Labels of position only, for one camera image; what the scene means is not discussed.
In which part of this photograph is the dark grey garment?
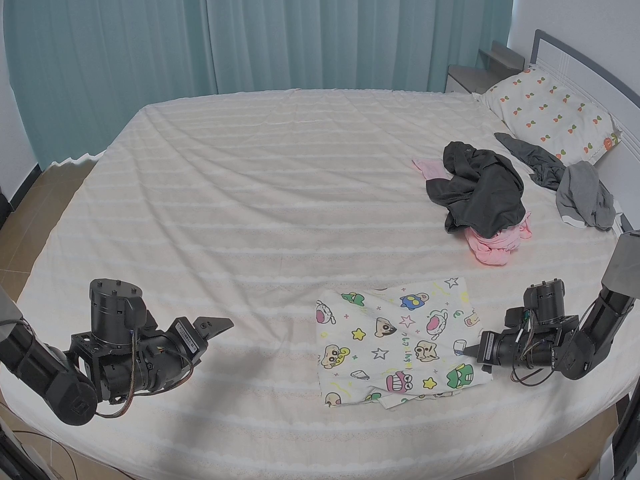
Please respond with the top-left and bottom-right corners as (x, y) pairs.
(494, 132), (567, 189)

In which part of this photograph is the blue-green curtain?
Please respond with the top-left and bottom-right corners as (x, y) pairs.
(4, 0), (516, 169)

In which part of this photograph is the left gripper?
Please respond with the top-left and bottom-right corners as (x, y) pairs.
(99, 316), (235, 404)

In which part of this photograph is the white printed pillow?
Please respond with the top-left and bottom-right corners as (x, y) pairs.
(479, 65), (623, 166)

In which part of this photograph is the bed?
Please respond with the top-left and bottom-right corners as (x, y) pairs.
(0, 29), (640, 480)

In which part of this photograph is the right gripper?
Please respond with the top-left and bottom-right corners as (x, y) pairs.
(462, 329), (557, 370)

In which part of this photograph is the white printed pyjama top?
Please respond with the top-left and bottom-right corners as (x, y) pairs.
(315, 276), (493, 411)

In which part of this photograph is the grey bedside table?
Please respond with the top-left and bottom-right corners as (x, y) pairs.
(446, 41), (525, 94)

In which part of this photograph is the black cable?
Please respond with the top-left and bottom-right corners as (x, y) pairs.
(509, 366), (558, 387)

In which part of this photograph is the pink garment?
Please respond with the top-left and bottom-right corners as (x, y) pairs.
(412, 157), (533, 267)

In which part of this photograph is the black garment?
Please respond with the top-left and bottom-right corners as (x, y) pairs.
(426, 141), (525, 236)

